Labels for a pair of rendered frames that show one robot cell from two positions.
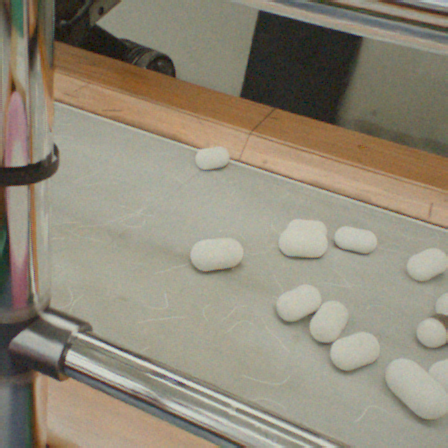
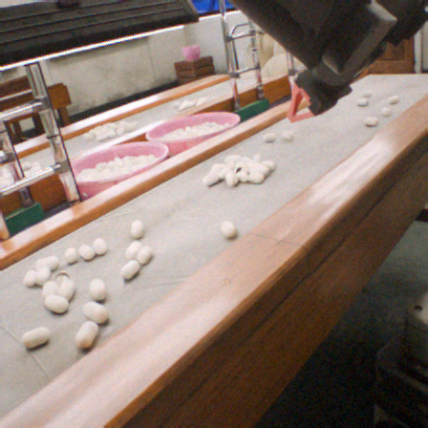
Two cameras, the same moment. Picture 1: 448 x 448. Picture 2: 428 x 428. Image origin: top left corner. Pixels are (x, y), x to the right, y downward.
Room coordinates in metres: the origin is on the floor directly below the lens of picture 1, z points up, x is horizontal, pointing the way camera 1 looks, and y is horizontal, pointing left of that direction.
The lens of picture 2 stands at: (0.75, -0.49, 1.05)
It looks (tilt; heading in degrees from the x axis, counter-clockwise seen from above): 25 degrees down; 120
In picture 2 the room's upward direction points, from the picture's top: 11 degrees counter-clockwise
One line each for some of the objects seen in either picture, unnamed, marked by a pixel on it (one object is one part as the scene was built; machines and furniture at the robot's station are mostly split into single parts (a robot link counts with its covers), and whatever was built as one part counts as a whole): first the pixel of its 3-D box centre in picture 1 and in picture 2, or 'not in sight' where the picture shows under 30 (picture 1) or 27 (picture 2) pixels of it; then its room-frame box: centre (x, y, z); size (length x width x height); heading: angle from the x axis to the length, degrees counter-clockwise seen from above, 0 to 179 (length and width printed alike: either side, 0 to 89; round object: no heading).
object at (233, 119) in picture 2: not in sight; (195, 140); (0.14, 0.54, 0.72); 0.27 x 0.27 x 0.10
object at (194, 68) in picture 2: not in sight; (194, 68); (-2.49, 5.42, 0.32); 0.42 x 0.42 x 0.64; 71
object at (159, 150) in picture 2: not in sight; (118, 178); (0.07, 0.27, 0.72); 0.27 x 0.27 x 0.10
